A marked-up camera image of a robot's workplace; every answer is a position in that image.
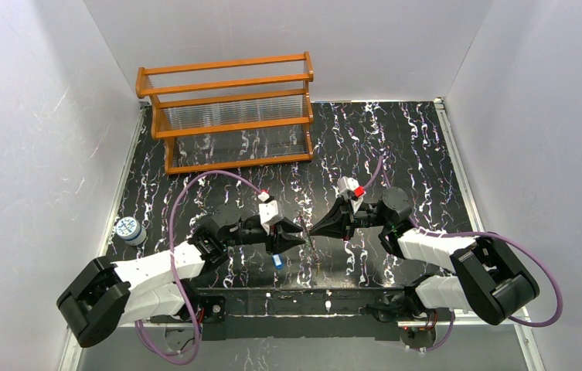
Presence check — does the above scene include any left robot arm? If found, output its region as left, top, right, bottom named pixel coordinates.
left=56, top=205, right=304, bottom=348

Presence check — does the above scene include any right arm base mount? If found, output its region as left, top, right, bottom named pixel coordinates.
left=367, top=291, right=457, bottom=339

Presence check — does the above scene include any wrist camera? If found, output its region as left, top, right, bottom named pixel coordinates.
left=337, top=176, right=366, bottom=205
left=257, top=190, right=284, bottom=236

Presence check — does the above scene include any silver keyring holder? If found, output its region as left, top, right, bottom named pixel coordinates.
left=296, top=209, right=322, bottom=281

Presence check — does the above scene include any blue key tag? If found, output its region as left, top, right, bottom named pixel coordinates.
left=271, top=254, right=284, bottom=270

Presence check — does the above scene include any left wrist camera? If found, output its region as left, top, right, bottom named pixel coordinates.
left=257, top=190, right=284, bottom=236

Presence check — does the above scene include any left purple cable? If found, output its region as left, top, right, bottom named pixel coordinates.
left=134, top=170, right=268, bottom=367

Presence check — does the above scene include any orange wooden shelf rack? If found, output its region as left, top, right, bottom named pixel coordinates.
left=135, top=51, right=315, bottom=175

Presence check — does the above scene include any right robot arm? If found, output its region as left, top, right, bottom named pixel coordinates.
left=310, top=187, right=540, bottom=325

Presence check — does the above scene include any blue white tape roll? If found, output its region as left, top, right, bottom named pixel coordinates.
left=114, top=216, right=147, bottom=246

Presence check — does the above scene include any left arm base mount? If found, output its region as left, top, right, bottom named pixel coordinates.
left=149, top=294, right=226, bottom=324

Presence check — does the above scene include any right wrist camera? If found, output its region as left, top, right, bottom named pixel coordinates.
left=337, top=176, right=366, bottom=205

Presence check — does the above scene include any purple cable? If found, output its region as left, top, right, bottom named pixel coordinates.
left=359, top=153, right=564, bottom=353
left=134, top=170, right=268, bottom=367

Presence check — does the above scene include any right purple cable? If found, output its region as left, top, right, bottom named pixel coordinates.
left=359, top=153, right=564, bottom=353

